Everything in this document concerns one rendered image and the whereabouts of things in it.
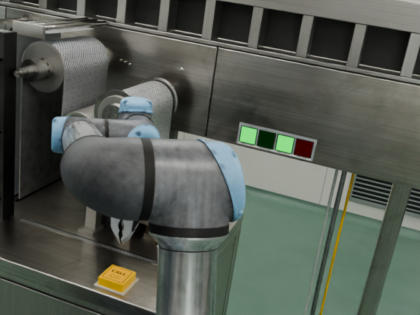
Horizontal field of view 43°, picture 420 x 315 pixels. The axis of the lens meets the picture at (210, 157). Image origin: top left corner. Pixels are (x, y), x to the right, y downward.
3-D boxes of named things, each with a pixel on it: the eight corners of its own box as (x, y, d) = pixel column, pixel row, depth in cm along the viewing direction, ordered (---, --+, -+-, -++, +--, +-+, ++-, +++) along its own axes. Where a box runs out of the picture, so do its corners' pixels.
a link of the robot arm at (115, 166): (54, 232, 67) (50, 159, 113) (141, 231, 70) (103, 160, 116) (57, 140, 65) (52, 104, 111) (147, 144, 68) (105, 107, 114)
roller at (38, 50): (22, 87, 157) (23, 39, 152) (70, 75, 180) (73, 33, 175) (63, 97, 153) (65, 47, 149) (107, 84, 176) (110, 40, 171)
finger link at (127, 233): (141, 239, 136) (145, 206, 132) (130, 249, 130) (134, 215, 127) (130, 235, 136) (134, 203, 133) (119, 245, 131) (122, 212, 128)
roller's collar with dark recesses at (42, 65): (19, 80, 149) (20, 57, 147) (33, 77, 155) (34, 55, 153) (39, 84, 148) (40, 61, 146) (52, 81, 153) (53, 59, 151)
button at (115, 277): (97, 285, 132) (97, 276, 131) (111, 271, 139) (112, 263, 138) (122, 294, 130) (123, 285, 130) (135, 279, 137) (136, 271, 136)
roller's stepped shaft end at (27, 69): (10, 78, 143) (10, 66, 142) (24, 75, 148) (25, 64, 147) (20, 80, 142) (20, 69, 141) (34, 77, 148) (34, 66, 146)
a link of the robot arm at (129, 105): (121, 104, 115) (117, 94, 123) (118, 152, 119) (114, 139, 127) (157, 106, 118) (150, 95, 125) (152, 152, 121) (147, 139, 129)
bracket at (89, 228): (77, 232, 155) (82, 132, 145) (89, 224, 161) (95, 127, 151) (92, 237, 154) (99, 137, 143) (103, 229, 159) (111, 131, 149)
